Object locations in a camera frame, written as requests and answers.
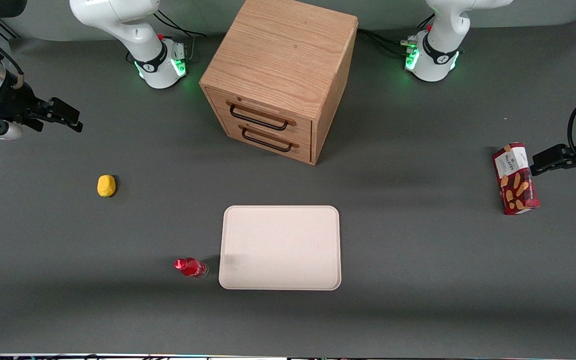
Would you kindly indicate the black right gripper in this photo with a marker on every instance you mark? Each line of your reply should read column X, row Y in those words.
column 9, row 103

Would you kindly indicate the red coke bottle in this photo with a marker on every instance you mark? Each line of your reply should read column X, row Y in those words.
column 190, row 267

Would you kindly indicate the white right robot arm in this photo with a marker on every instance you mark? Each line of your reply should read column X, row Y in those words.
column 113, row 20

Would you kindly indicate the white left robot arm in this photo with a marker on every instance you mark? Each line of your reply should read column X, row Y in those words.
column 443, row 20

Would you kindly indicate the cream rectangular plastic tray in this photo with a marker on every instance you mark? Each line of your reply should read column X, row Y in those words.
column 280, row 247

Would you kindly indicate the red tartan shortbread box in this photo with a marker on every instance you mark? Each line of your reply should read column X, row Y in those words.
column 515, row 180

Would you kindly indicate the yellow lemon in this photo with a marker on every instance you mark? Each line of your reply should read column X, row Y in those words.
column 106, row 185

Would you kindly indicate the wooden two-drawer cabinet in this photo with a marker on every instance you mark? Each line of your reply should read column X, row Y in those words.
column 278, row 55

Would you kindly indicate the grey aluminium frame rail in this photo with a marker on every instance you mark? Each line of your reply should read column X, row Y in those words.
column 5, row 29

